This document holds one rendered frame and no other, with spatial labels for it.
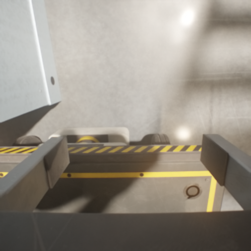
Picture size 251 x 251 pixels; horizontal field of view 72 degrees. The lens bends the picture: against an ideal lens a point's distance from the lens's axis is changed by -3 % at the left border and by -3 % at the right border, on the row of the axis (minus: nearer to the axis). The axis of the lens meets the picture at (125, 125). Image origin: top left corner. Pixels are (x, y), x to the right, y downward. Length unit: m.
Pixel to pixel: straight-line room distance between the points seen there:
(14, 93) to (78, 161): 0.22
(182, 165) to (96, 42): 0.49
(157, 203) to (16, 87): 0.43
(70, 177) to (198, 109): 0.51
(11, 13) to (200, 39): 0.57
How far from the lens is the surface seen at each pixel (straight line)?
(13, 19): 0.55
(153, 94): 0.67
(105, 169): 0.40
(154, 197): 0.44
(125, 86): 0.66
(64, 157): 0.16
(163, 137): 0.60
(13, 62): 0.50
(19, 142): 0.69
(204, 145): 0.17
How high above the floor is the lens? 0.66
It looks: 74 degrees down
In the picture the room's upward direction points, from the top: 175 degrees counter-clockwise
